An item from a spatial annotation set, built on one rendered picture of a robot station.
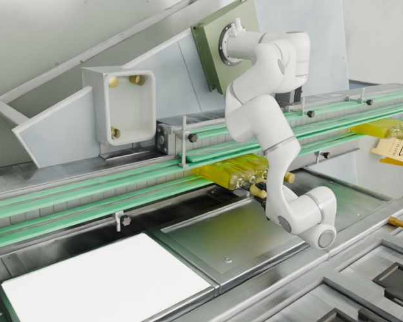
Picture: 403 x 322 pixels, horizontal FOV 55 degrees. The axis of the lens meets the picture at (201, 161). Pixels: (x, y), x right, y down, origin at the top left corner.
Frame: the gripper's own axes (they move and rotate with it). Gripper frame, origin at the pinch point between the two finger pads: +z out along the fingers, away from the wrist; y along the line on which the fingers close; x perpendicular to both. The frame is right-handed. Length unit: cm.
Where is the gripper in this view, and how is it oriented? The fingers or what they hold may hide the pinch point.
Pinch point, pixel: (261, 192)
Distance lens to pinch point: 119.9
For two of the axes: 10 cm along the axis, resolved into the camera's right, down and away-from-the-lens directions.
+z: -4.1, -3.2, 8.5
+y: 0.3, -9.4, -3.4
